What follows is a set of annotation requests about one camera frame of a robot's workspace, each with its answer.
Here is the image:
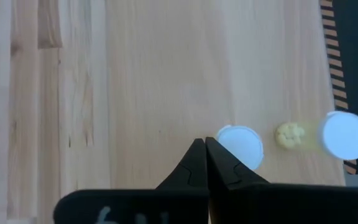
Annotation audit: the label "wooden shelf with black legs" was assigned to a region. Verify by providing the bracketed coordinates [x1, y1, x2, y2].
[104, 0, 347, 192]

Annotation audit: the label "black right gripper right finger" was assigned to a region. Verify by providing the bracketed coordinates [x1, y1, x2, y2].
[205, 136, 358, 224]

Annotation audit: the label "bottles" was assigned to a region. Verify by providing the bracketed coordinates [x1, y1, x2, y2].
[273, 110, 358, 161]
[216, 124, 265, 171]

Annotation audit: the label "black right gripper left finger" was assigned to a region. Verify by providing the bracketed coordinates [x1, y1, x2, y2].
[52, 138, 210, 224]

